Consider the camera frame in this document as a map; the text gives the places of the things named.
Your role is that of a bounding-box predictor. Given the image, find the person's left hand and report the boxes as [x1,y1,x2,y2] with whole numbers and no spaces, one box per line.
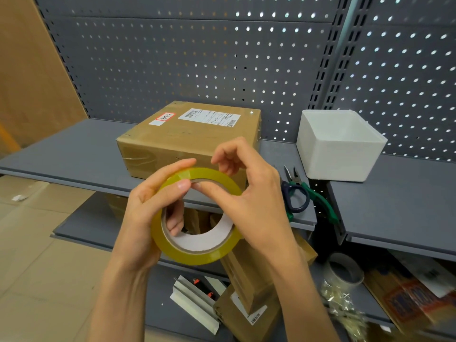
[110,158,197,273]

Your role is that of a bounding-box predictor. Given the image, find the person's right hand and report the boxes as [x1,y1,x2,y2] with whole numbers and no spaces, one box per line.
[190,136,307,271]

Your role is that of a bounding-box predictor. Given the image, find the black scissors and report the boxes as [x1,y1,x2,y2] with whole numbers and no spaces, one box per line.
[281,165,311,214]

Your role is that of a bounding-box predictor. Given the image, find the green handled needle-nose pliers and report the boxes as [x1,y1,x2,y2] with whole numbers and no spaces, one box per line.
[285,165,339,225]

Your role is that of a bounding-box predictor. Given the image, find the yellow tape roll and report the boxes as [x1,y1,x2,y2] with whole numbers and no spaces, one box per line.
[151,167,245,266]

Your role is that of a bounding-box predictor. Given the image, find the brown cardboard box white labels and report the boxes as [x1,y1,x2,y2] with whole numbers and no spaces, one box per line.
[116,100,263,189]

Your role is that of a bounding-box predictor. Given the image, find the white plastic bin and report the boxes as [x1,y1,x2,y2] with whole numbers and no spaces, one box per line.
[296,109,388,183]

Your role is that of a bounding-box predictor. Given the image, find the person's left forearm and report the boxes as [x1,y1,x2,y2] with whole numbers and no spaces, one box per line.
[87,259,150,342]

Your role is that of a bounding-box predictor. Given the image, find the cardboard box torn white sticker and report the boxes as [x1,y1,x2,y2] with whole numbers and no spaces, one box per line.
[105,194,130,221]

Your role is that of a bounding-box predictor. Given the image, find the cardboard box red lettering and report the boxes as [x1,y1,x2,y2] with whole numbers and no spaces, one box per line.
[220,233,318,315]

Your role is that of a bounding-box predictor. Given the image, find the white tape roll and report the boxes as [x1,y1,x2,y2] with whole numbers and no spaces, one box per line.
[323,252,365,291]

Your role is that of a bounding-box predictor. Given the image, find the cardboard box barcode label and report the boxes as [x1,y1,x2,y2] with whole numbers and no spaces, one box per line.
[213,285,282,342]

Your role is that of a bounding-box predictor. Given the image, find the cardboard box red blue print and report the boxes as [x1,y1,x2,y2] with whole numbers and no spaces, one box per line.
[363,266,456,335]

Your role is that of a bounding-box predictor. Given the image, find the white flat strips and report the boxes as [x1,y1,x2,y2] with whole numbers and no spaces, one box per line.
[169,275,227,335]

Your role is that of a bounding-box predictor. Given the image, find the crumpled clear plastic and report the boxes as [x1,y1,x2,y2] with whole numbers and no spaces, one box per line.
[319,283,370,342]

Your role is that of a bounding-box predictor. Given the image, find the grey perforated back panel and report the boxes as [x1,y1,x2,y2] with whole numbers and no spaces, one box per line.
[34,0,352,143]
[331,0,456,162]

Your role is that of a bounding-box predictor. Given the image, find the brown wooden panel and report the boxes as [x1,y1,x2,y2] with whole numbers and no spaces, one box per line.
[0,0,88,161]

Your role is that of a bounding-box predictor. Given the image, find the grey slotted upright post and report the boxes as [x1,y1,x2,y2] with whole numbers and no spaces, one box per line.
[306,0,377,111]
[32,0,90,120]

